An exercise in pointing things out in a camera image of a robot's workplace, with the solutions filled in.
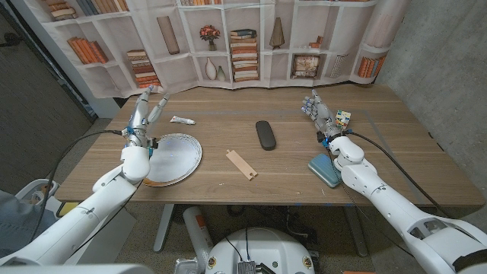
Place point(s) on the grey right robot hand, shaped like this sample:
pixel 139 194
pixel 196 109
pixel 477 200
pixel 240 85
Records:
pixel 322 114

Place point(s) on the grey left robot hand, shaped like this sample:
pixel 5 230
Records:
pixel 137 122

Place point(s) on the white toothpaste tube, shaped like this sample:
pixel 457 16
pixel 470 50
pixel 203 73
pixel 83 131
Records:
pixel 182 120

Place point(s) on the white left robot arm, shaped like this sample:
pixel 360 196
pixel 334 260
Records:
pixel 76 224

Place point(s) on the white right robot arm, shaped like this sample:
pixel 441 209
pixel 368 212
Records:
pixel 388 201

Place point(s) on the white gold-flecked paper plate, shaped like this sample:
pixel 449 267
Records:
pixel 177 158

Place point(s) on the teal ribbed case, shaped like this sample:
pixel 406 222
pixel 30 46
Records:
pixel 321 169

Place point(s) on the black glasses case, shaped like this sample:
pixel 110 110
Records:
pixel 265 135

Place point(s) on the flat wooden block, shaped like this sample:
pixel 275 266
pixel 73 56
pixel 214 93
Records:
pixel 240 163

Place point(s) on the rubik's cube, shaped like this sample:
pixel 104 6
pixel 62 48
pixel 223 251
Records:
pixel 343 119

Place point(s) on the printed bookshelf backdrop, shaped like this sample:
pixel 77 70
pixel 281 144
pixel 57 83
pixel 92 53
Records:
pixel 171 72

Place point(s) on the grey table leg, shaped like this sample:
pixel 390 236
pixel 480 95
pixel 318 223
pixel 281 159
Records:
pixel 163 228
pixel 357 232

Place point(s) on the white yellow sneaker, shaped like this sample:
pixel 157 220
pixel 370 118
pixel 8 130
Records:
pixel 68 208

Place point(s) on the white roll with orange label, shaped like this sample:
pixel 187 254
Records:
pixel 196 228

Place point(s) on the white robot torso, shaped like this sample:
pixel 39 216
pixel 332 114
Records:
pixel 262 247

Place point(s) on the silver foil tray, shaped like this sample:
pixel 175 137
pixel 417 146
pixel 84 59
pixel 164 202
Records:
pixel 186 267

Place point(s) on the person's leg in jeans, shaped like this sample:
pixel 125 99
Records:
pixel 19 224

